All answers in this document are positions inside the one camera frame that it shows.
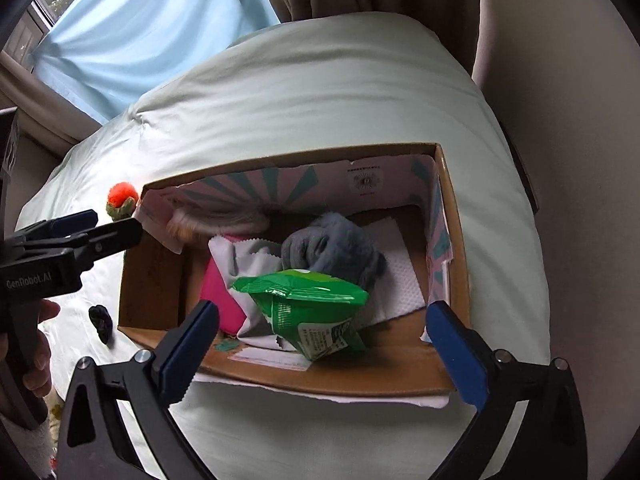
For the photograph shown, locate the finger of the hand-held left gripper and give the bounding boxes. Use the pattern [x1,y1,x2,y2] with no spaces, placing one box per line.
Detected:
[74,217,145,264]
[14,209,100,247]

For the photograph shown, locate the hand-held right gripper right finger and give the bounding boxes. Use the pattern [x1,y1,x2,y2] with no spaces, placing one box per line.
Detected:
[425,301,589,480]

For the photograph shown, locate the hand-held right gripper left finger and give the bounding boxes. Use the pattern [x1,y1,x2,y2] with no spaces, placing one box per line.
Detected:
[55,299,221,480]

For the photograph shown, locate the orange and green plush toy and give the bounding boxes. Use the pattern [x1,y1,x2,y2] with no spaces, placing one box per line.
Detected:
[106,182,140,222]

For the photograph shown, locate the pink pouch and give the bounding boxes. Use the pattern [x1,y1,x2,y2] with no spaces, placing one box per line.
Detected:
[199,259,249,336]

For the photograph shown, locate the light grey cloth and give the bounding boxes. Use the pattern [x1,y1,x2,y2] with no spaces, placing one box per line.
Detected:
[207,233,287,339]

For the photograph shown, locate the white textured cloth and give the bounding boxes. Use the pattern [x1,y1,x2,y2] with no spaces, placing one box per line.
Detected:
[345,219,429,322]

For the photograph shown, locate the printed cardboard box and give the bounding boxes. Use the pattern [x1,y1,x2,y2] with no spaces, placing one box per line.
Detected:
[117,142,474,409]

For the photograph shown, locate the green snack packet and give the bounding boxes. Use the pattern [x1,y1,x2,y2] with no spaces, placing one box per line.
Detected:
[229,268,371,362]

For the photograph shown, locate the grey fluffy sock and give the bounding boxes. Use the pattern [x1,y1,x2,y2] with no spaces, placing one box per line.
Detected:
[280,212,389,294]

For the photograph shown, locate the person's left hand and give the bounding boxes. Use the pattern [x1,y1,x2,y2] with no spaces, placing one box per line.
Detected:
[22,298,62,399]

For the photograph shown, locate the black sock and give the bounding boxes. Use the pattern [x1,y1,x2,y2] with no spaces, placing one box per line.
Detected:
[88,303,115,345]

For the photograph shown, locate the white fluffy cloth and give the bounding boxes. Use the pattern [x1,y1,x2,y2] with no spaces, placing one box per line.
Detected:
[25,400,69,480]

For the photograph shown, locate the window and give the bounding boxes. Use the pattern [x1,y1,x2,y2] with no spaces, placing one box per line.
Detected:
[0,0,87,57]

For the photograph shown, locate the light blue hanging cloth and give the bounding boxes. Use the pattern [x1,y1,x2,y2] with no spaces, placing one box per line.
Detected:
[27,0,281,126]

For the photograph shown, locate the bed with pale green sheet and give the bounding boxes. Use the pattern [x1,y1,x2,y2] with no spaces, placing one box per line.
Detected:
[12,10,552,480]

